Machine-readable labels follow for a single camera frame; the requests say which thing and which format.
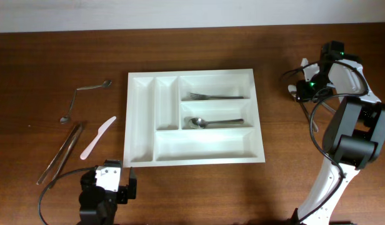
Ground steel tablespoon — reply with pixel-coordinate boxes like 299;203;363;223
287;84;319;133
182;117;245;129

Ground steel fork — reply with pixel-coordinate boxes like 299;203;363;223
321;102;336;114
186;92;244;101

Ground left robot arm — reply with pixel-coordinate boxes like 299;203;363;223
79;160;138;225

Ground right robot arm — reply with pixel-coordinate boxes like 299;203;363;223
287;41;385;224

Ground white plastic knife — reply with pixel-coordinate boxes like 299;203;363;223
80;116;117;160

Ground steel tongs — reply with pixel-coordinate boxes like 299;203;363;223
36;122;84;185

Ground small steel teaspoon lower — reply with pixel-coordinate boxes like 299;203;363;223
59;89;78;124

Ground small steel teaspoon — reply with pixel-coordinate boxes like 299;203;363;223
76;80;112;91
59;89;78;124

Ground white cutlery tray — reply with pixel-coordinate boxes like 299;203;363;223
123;69;265;168

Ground small steel teaspoon upper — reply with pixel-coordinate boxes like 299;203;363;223
76;80;112;91

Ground right black camera cable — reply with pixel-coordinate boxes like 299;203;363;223
280;59;369;224

